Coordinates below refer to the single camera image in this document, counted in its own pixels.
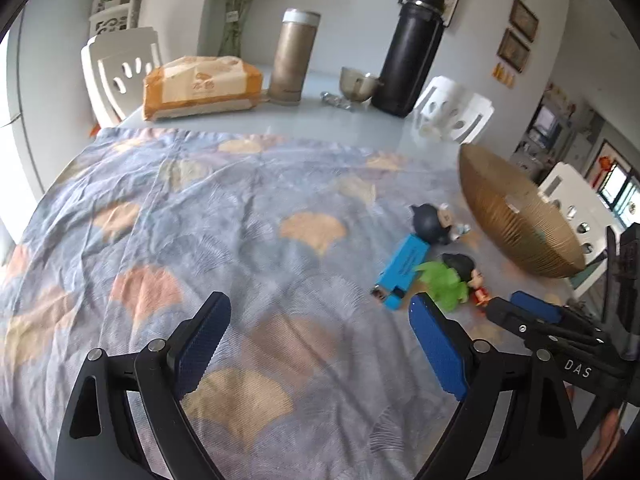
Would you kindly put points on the white chair far middle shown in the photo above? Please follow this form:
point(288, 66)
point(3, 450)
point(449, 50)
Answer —
point(449, 111)

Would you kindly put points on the glass ashtray dish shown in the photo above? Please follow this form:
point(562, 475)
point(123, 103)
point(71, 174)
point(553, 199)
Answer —
point(334, 100)

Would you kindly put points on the amber ribbed glass bowl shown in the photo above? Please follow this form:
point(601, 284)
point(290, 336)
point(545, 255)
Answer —
point(507, 206)

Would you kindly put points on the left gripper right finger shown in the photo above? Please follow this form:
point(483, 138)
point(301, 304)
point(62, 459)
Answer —
point(443, 342)

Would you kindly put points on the orange tissue pack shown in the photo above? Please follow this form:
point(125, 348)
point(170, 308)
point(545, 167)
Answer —
point(198, 85)

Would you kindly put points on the white chair right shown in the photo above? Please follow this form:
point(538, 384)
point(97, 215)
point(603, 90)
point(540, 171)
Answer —
point(581, 207)

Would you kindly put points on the black tall thermos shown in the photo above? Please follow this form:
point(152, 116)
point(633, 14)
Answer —
point(410, 57)

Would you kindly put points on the white chair left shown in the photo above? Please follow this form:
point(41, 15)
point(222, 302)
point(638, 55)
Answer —
point(114, 65)

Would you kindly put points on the window with dark frame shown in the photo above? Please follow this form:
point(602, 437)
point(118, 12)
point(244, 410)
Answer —
point(618, 186)

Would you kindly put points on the green frog toy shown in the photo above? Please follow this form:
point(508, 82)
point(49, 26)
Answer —
point(443, 284)

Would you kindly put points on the lower small framed picture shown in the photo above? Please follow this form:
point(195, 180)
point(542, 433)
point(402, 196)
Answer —
point(513, 51)

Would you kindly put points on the blue rectangular box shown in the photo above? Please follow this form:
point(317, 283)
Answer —
point(396, 279)

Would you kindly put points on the patterned blue tablecloth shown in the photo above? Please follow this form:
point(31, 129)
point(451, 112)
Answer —
point(314, 379)

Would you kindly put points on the black haired astronaut figure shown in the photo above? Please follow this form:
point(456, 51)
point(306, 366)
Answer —
point(436, 225)

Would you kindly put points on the red clothed doll figure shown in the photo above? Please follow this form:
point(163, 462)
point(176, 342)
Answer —
point(469, 274)

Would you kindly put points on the white chair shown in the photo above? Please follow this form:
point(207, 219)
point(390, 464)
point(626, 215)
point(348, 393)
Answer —
point(449, 111)
point(114, 65)
point(581, 207)

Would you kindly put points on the orange wall ornaments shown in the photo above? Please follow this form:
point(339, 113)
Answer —
point(504, 75)

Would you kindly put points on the steel small bowl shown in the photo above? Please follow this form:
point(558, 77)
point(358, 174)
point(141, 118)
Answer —
point(357, 86)

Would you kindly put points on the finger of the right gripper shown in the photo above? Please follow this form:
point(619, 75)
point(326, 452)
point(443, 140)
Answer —
point(549, 313)
point(518, 321)

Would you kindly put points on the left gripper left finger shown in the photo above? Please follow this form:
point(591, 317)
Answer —
point(194, 342)

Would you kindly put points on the gold thermos cup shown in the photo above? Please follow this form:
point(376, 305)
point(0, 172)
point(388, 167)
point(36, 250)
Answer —
point(293, 54)

